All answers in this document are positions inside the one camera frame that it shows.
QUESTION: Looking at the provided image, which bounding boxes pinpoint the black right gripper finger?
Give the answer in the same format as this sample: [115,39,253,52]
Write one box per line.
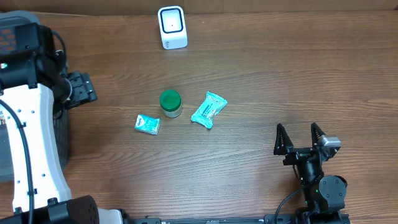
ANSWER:
[274,123,294,156]
[311,123,325,146]

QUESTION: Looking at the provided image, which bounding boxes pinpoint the teal tissue packet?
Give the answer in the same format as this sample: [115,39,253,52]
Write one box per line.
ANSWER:
[134,114,161,135]

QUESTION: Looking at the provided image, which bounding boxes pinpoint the green wipes packet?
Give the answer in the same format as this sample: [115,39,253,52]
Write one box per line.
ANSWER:
[191,91,228,129]

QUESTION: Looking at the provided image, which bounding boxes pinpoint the green lid jar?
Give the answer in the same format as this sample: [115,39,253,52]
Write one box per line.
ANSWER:
[159,90,182,118]

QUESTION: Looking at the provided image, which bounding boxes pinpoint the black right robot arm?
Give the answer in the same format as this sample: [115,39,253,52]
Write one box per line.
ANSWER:
[272,123,350,224]

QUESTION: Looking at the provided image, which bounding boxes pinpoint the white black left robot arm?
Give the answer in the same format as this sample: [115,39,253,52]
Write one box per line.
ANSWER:
[1,22,100,223]

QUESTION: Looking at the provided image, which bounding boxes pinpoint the grey plastic basket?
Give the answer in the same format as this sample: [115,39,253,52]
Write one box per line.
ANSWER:
[1,11,70,182]

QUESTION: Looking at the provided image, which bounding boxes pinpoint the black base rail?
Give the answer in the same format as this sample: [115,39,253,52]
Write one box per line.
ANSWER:
[99,208,352,224]

